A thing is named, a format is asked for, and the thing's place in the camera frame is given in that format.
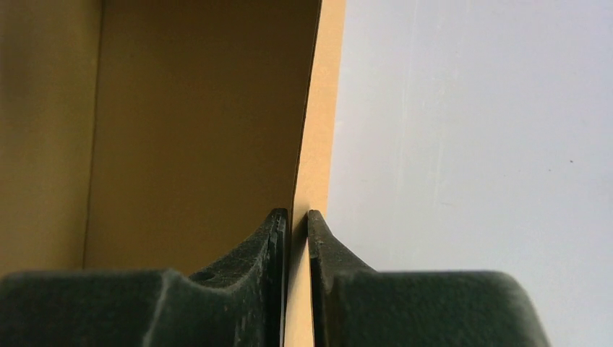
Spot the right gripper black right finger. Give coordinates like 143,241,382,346
307,210,549,346

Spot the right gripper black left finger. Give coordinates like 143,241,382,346
1,209,288,346

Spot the brown cardboard box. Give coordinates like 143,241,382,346
1,1,346,346

